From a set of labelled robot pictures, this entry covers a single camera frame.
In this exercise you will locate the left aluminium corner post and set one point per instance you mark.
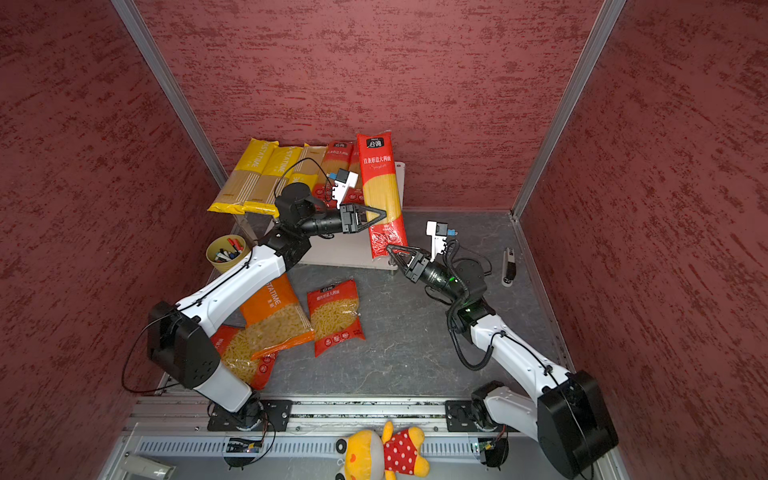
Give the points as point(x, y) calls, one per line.
point(134, 23)

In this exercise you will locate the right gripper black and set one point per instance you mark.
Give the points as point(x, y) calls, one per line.
point(410, 268)

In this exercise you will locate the aluminium corner post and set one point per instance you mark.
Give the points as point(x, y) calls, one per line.
point(602, 28)
point(134, 23)

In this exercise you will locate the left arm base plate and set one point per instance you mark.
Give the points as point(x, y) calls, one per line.
point(255, 415)

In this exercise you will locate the yellow plush toy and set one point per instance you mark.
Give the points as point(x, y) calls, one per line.
point(367, 455)

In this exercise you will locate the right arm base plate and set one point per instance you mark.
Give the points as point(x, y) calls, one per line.
point(462, 416)

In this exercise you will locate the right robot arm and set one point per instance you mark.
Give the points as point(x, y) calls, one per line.
point(563, 411)

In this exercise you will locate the red macaroni bag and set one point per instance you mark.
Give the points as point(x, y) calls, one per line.
point(334, 315)
point(236, 354)

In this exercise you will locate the yellow spaghetti pack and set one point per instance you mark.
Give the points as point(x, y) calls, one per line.
point(308, 169)
point(271, 163)
point(243, 179)

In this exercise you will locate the orange macaroni bag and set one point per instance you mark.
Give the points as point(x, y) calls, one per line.
point(275, 320)

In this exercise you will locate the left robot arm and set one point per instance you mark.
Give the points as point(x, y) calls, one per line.
point(179, 336)

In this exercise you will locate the red spaghetti pack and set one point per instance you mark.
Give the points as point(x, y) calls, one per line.
point(337, 156)
point(355, 194)
point(380, 191)

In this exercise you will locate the white two-tier shelf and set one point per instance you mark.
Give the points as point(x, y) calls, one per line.
point(348, 255)

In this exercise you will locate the yellow pen cup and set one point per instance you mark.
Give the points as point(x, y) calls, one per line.
point(226, 251)

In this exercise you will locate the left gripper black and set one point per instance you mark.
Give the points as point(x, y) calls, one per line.
point(353, 227)

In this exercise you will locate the right aluminium corner post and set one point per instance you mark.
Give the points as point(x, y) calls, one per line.
point(602, 28)

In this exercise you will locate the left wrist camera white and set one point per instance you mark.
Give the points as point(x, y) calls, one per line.
point(343, 181)

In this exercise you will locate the small white black device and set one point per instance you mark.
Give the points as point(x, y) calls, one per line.
point(509, 267)

